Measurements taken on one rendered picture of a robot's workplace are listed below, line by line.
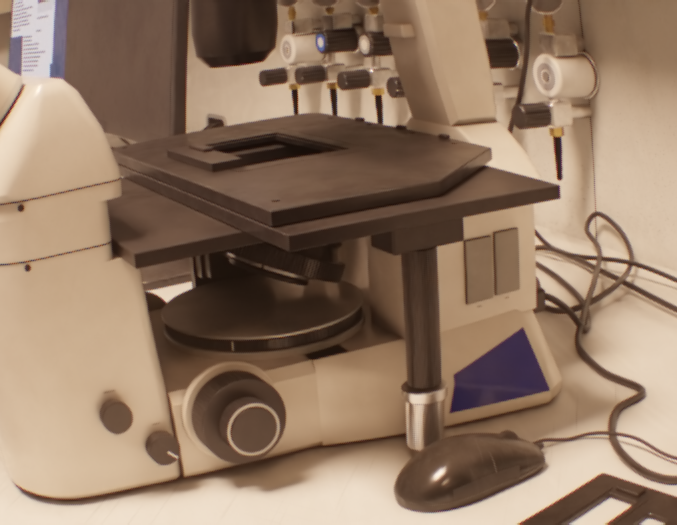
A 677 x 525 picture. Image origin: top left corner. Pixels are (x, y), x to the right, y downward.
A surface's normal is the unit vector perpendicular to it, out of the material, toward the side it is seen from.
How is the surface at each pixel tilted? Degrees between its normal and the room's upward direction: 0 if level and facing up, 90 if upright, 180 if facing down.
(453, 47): 90
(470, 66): 90
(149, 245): 0
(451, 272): 90
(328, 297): 0
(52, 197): 90
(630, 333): 0
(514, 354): 48
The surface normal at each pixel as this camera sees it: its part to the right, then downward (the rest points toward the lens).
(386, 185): -0.07, -0.96
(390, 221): 0.48, 0.21
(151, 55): -0.88, 0.12
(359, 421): 0.17, 0.26
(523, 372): 0.29, -0.48
